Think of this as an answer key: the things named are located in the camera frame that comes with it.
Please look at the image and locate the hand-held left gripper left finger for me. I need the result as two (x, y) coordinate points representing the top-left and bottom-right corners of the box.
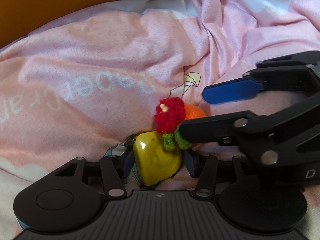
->
(54, 151), (135, 198)

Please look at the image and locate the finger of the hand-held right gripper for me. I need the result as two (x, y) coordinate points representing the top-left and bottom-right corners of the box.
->
(202, 51), (320, 105)
(179, 92), (320, 165)

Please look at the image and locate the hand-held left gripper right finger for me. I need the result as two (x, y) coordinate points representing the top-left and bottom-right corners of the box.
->
(185, 150), (250, 198)

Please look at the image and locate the yellow glossy plastic case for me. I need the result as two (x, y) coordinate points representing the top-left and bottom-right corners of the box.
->
(132, 131), (182, 187)

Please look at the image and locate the red crochet flower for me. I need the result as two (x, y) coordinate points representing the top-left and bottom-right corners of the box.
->
(153, 97), (194, 152)

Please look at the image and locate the orange cardboard box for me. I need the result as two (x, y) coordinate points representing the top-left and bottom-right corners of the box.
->
(0, 0), (182, 48)

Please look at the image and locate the orange crochet ball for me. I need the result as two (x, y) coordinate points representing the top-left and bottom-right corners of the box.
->
(184, 105), (207, 120)

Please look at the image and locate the pink printed blanket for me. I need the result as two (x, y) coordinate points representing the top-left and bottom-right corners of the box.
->
(0, 0), (320, 240)

